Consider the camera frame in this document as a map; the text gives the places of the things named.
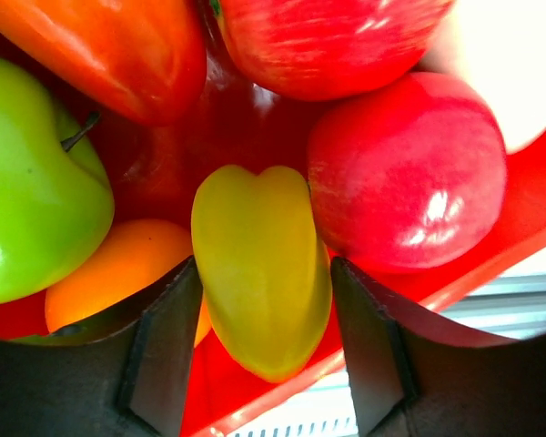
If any white radish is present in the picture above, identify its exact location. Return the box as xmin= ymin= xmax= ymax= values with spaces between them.
xmin=419 ymin=0 xmax=546 ymax=154

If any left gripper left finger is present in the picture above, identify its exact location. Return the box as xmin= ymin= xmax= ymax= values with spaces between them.
xmin=0 ymin=258 xmax=202 ymax=436

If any green apple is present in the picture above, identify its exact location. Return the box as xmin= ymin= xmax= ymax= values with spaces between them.
xmin=0 ymin=58 xmax=115 ymax=304

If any red apple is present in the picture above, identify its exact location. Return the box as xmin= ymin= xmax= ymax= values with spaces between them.
xmin=308 ymin=73 xmax=508 ymax=272

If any yellow starfruit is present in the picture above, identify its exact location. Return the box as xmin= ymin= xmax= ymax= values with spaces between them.
xmin=191 ymin=165 xmax=332 ymax=382

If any red orange mango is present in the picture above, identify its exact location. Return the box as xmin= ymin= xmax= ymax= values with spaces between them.
xmin=0 ymin=0 xmax=207 ymax=126

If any red tomato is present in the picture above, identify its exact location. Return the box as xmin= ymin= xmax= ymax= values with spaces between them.
xmin=210 ymin=0 xmax=453 ymax=101

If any orange fruit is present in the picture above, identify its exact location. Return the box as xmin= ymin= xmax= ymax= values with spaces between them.
xmin=35 ymin=218 xmax=192 ymax=346

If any aluminium mounting rail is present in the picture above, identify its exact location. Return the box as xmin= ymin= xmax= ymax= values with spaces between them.
xmin=438 ymin=276 xmax=546 ymax=340

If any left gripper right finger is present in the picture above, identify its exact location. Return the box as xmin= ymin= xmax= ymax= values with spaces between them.
xmin=331 ymin=257 xmax=546 ymax=436

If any white slotted cable duct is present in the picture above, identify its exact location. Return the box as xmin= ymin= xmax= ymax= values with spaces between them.
xmin=228 ymin=416 xmax=358 ymax=437

